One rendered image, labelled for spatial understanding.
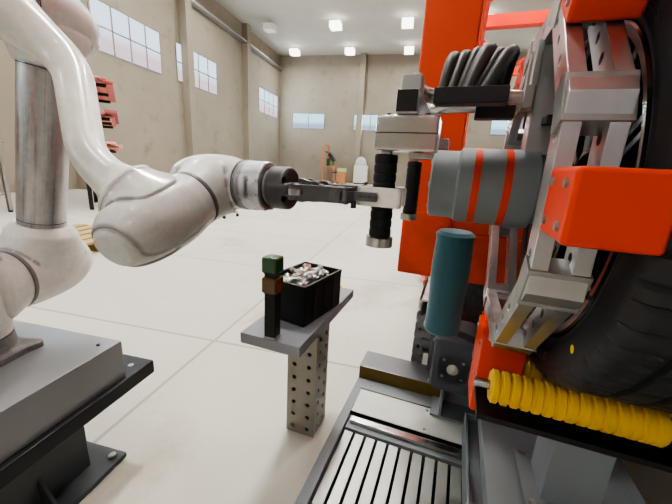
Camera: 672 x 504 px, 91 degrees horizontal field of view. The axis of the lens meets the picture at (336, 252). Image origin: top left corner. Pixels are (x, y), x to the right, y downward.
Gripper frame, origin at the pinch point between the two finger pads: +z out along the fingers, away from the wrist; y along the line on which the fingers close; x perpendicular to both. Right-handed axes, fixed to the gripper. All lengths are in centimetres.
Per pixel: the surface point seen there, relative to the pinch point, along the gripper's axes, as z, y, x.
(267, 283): -27.7, -10.2, -23.2
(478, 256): 20, -60, -21
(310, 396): -24, -30, -67
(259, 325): -34, -16, -38
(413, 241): -1, -60, -19
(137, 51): -874, -702, 281
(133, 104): -872, -673, 141
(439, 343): 12, -39, -44
